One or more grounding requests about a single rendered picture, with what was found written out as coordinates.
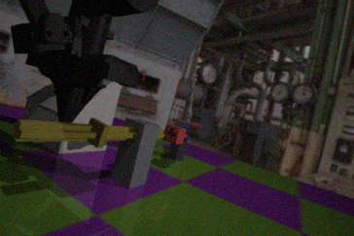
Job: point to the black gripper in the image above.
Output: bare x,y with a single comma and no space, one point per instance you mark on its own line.
77,79

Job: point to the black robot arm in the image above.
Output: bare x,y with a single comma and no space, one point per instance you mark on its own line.
49,32

